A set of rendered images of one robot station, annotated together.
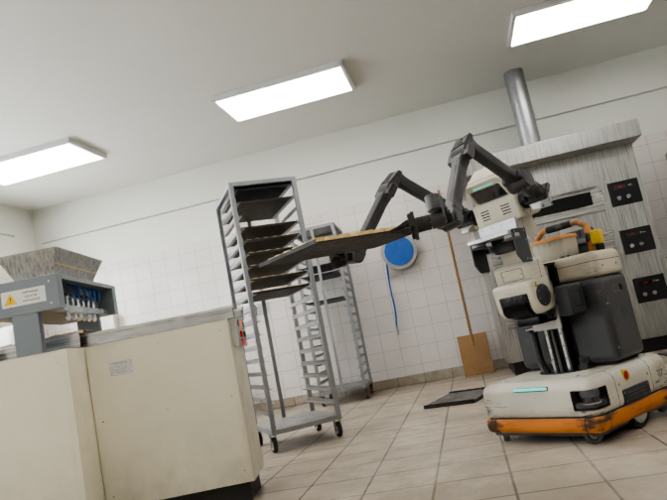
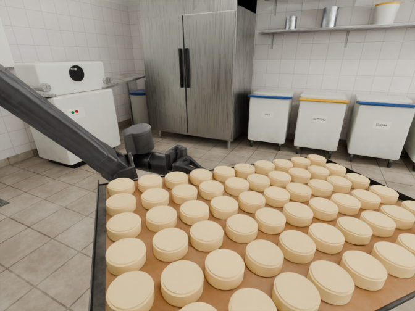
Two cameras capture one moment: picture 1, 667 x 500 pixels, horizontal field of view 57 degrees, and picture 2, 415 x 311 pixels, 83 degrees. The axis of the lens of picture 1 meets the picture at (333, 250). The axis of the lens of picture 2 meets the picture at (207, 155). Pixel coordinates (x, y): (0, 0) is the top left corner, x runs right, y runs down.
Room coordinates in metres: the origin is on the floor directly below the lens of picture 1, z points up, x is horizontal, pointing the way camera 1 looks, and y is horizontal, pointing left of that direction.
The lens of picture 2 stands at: (2.76, -0.08, 1.26)
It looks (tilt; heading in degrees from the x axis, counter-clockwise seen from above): 23 degrees down; 196
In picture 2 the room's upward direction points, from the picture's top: 1 degrees counter-clockwise
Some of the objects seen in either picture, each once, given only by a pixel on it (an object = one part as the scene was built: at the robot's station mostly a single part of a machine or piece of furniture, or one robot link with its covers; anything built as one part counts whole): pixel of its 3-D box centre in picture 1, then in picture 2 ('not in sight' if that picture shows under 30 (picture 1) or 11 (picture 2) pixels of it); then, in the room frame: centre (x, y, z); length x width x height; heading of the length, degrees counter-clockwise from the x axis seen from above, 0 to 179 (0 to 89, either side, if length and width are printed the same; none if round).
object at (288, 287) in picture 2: not in sight; (294, 295); (2.55, -0.04, 1.00); 0.05 x 0.05 x 0.02
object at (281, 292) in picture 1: (271, 294); not in sight; (4.46, 0.50, 1.05); 0.60 x 0.40 x 0.01; 20
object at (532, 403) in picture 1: (575, 394); not in sight; (3.10, -1.02, 0.16); 0.67 x 0.64 x 0.25; 127
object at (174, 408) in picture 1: (177, 412); not in sight; (3.10, 0.91, 0.45); 0.70 x 0.34 x 0.90; 91
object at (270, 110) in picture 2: not in sight; (270, 119); (-0.76, -0.10, 0.39); 0.64 x 0.54 x 0.77; 172
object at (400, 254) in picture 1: (405, 282); not in sight; (6.81, -0.71, 1.10); 0.41 x 0.15 x 1.10; 79
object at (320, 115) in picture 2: not in sight; (318, 124); (-0.64, 0.54, 0.39); 0.64 x 0.54 x 0.77; 170
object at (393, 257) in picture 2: not in sight; (393, 258); (2.45, 0.10, 0.99); 0.05 x 0.05 x 0.02
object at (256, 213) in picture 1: (256, 210); not in sight; (4.46, 0.50, 1.68); 0.60 x 0.40 x 0.02; 20
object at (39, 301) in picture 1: (61, 318); not in sight; (3.10, 1.42, 1.01); 0.72 x 0.33 x 0.34; 1
